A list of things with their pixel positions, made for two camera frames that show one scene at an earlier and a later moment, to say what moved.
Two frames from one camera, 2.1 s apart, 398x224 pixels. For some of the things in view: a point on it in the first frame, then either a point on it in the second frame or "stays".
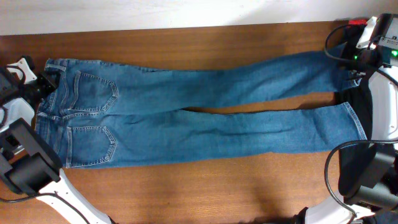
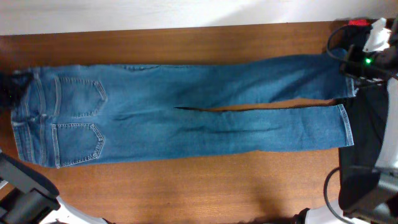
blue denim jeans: (94, 116) stays
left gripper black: (48, 84) → (11, 91)
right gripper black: (347, 65) stays
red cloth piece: (359, 22) stays
